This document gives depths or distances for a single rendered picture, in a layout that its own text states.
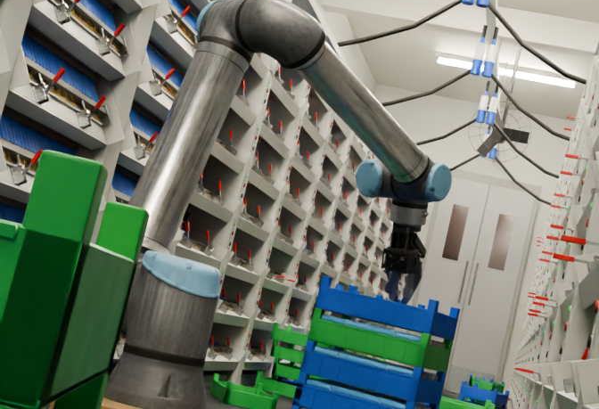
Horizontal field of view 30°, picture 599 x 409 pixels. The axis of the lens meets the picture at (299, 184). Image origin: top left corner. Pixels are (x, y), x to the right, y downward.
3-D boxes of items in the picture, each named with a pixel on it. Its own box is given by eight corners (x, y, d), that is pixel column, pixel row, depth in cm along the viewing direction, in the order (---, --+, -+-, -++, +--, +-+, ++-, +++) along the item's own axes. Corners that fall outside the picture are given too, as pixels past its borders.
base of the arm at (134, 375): (81, 393, 198) (94, 338, 200) (136, 394, 216) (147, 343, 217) (173, 416, 191) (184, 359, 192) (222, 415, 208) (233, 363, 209)
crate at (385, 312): (314, 306, 273) (322, 274, 274) (344, 314, 291) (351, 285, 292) (429, 333, 260) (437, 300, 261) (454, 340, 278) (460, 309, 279)
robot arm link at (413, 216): (399, 201, 284) (435, 208, 280) (397, 220, 284) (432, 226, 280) (386, 203, 276) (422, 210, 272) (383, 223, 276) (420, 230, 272)
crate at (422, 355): (307, 339, 272) (314, 306, 273) (338, 345, 290) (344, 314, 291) (422, 367, 259) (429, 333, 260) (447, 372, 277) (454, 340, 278)
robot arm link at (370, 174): (387, 159, 260) (422, 160, 268) (351, 158, 268) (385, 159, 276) (385, 200, 260) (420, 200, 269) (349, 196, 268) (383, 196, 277)
